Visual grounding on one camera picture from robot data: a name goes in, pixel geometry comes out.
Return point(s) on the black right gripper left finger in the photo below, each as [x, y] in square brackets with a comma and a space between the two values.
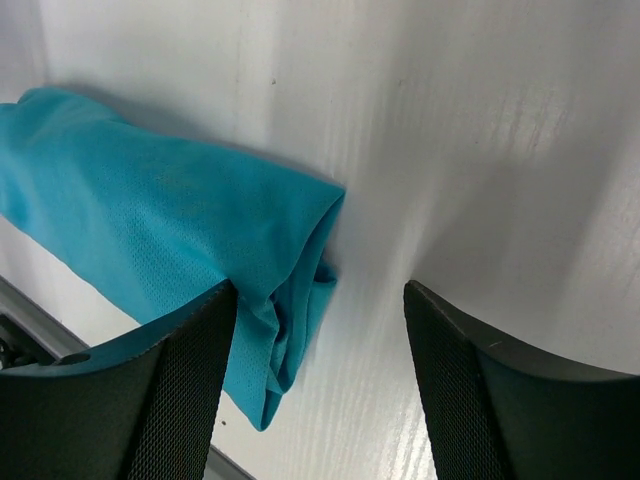
[140, 406]

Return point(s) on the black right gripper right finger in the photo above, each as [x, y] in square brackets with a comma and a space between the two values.
[499, 408]

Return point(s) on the teal t shirt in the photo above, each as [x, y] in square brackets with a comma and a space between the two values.
[152, 221]

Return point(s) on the aluminium rail beam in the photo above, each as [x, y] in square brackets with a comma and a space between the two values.
[59, 341]

